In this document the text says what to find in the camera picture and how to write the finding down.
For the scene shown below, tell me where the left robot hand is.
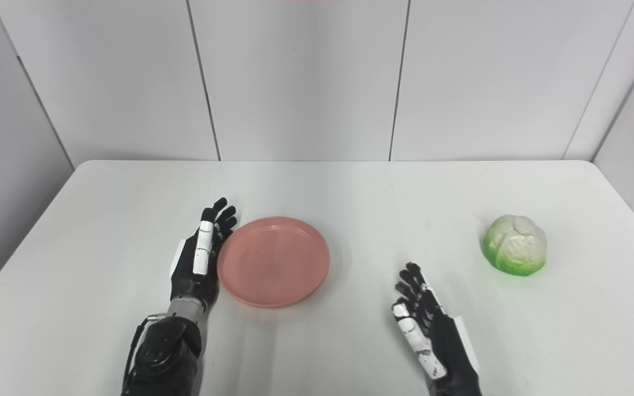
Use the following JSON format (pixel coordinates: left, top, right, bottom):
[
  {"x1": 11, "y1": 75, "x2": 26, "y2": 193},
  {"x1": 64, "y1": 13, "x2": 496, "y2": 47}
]
[{"x1": 169, "y1": 197, "x2": 239, "y2": 304}]

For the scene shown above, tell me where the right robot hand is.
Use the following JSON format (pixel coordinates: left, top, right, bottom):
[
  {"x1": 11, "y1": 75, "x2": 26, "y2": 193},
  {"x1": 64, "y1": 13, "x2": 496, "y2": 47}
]
[{"x1": 392, "y1": 262, "x2": 483, "y2": 396}]

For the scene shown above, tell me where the pink round plate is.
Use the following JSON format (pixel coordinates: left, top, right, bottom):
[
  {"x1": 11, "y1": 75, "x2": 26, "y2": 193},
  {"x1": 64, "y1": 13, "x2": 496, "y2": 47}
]
[{"x1": 217, "y1": 216, "x2": 331, "y2": 308}]

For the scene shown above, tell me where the green white cabbage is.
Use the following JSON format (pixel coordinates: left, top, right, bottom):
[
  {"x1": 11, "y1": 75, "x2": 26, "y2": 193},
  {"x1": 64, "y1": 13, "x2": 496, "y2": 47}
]
[{"x1": 480, "y1": 214, "x2": 548, "y2": 277}]

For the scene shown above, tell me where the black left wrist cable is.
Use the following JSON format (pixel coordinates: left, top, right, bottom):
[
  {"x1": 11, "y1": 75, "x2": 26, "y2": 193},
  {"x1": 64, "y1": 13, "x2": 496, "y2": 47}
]
[{"x1": 122, "y1": 313, "x2": 168, "y2": 392}]

